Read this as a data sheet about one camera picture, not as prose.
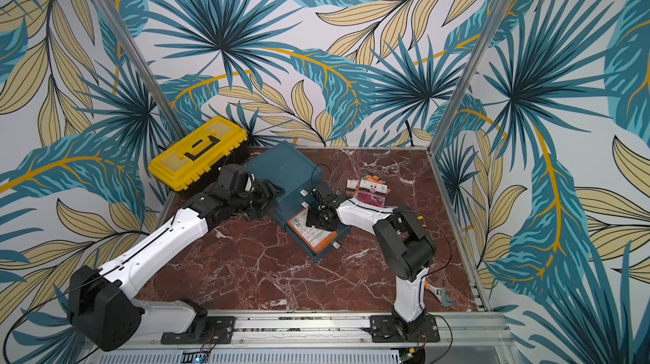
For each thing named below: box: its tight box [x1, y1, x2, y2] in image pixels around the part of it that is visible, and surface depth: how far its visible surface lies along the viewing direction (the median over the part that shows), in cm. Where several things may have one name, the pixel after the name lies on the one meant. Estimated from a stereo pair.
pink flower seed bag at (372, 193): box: [356, 179, 392, 208], surface depth 105 cm
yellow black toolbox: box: [148, 115, 249, 194], surface depth 97 cm
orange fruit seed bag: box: [364, 175, 386, 187], surface depth 111 cm
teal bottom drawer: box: [284, 206, 352, 263], surface depth 94 cm
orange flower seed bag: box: [345, 178, 360, 198], surface depth 108 cm
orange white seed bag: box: [286, 206, 339, 254], surface depth 94 cm
